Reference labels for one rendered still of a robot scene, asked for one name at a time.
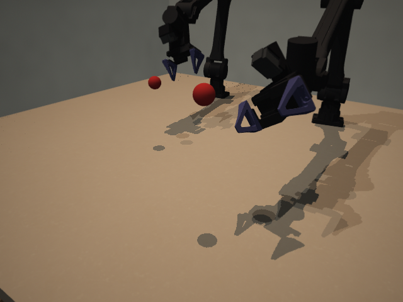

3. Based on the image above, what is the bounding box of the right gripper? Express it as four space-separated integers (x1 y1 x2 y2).
162 43 205 81

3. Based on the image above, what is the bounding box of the red sphere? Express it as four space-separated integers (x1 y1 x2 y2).
148 76 161 89
193 83 215 106

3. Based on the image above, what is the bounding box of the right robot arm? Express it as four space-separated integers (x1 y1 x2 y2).
159 0 231 99

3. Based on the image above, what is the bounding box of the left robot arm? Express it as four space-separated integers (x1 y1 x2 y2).
251 0 364 127

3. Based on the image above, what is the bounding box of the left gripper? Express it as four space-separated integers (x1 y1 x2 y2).
235 75 316 133

